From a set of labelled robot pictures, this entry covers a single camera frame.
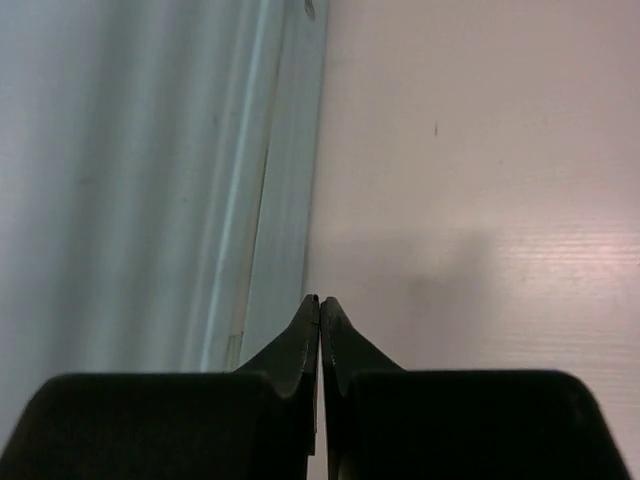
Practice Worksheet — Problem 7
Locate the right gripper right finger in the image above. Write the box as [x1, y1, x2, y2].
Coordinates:
[320, 297, 630, 479]

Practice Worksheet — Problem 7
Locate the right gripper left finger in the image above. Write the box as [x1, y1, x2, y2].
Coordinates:
[8, 295, 320, 479]

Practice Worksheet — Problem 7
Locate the light blue hard suitcase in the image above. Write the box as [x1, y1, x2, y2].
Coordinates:
[1, 1, 329, 432]

